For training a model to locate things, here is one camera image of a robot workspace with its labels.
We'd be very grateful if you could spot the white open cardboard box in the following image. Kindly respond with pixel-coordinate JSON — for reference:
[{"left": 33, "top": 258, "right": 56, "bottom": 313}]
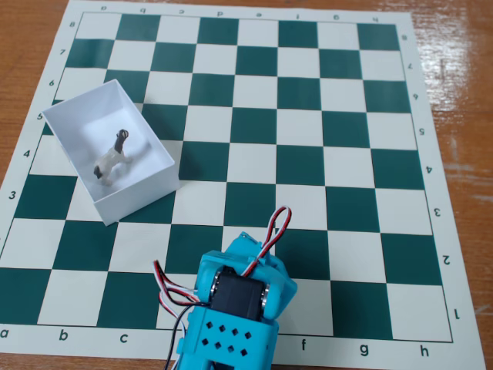
[{"left": 41, "top": 79, "right": 181, "bottom": 227}]

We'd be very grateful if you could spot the green white chessboard mat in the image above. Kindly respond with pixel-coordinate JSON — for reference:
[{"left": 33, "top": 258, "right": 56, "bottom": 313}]
[{"left": 0, "top": 0, "right": 487, "bottom": 370}]

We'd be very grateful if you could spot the looped red white black cable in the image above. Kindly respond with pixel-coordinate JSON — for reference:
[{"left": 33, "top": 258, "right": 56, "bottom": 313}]
[{"left": 241, "top": 206, "right": 293, "bottom": 278}]

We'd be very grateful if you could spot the red white black servo cable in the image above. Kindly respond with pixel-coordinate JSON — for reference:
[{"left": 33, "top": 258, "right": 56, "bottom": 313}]
[{"left": 153, "top": 260, "right": 202, "bottom": 305}]

